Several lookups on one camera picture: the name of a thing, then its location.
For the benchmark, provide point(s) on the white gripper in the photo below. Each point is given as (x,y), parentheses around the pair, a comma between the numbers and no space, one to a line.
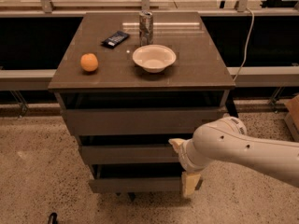
(186,155)

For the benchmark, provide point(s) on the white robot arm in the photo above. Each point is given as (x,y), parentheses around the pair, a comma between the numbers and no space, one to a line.
(226,139)

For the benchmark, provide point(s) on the grey top drawer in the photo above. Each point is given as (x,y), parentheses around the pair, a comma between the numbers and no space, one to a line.
(138,121)

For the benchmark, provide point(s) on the grey drawer cabinet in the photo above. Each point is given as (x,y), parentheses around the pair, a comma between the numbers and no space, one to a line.
(197,79)

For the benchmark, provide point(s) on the white bowl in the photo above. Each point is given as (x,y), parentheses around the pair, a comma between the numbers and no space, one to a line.
(154,58)

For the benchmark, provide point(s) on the cardboard box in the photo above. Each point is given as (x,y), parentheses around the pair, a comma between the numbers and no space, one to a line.
(292,118)

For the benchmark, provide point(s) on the orange fruit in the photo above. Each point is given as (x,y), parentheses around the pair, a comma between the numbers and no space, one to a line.
(89,62)

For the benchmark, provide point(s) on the small black object on floor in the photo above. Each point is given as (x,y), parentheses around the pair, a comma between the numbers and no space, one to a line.
(53,219)

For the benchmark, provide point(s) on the silver drink can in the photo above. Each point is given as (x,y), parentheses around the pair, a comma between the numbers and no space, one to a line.
(145,28)

